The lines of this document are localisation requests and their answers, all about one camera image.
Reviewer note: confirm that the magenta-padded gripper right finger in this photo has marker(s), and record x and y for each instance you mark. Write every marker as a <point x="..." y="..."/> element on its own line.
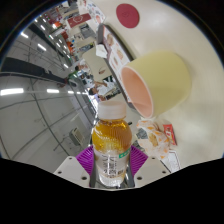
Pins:
<point x="150" y="170"/>

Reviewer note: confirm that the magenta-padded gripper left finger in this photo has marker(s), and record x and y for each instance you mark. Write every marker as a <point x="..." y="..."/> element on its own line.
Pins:
<point x="71" y="170"/>

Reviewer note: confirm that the clear tea bottle white cap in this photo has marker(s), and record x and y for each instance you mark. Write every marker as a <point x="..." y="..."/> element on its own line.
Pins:
<point x="111" y="140"/>

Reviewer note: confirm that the white leaflet red print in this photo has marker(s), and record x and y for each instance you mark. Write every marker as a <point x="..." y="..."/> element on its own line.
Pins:
<point x="172" y="161"/>

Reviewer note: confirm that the crumpled food wrapper bag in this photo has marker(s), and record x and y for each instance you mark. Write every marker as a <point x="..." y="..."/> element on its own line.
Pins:
<point x="153" y="140"/>

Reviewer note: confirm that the ceiling air conditioner unit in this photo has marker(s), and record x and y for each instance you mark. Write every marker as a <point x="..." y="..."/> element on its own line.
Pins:
<point x="77" y="136"/>

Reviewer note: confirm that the small red sauce packet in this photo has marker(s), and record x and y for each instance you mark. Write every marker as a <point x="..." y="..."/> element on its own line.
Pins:
<point x="170" y="134"/>

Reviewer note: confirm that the person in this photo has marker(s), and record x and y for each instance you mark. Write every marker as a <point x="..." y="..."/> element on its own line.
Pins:
<point x="96" y="90"/>
<point x="80" y="70"/>

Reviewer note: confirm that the pale yellow cup pink inside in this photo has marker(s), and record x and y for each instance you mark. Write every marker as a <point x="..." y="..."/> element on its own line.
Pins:
<point x="166" y="80"/>

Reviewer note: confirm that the group of ceiling lights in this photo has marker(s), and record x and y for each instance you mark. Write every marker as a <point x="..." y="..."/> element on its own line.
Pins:
<point x="11" y="91"/>

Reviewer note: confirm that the beige chair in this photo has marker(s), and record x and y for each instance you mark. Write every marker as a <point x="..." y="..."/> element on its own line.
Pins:
<point x="95" y="63"/>

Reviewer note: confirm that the crumpled white napkin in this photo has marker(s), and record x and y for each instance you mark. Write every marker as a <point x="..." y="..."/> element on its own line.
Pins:
<point x="101" y="51"/>

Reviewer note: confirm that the flat round red coaster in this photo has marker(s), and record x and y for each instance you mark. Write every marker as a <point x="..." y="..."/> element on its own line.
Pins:
<point x="127" y="15"/>

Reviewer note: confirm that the colourful sticker-printed paper sheet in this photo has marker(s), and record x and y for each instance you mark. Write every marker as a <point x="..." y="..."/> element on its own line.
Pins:
<point x="96" y="10"/>

